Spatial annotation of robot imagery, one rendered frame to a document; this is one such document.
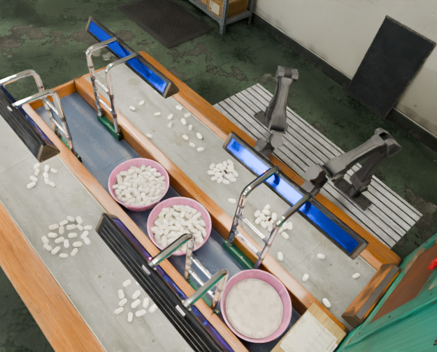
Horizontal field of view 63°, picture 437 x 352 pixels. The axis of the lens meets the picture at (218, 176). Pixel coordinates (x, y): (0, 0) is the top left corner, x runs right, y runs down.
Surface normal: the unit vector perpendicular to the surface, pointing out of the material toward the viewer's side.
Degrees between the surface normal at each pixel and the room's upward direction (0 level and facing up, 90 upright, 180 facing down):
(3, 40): 0
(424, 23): 92
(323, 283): 0
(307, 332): 0
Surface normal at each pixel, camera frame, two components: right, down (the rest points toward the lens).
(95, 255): 0.11, -0.59
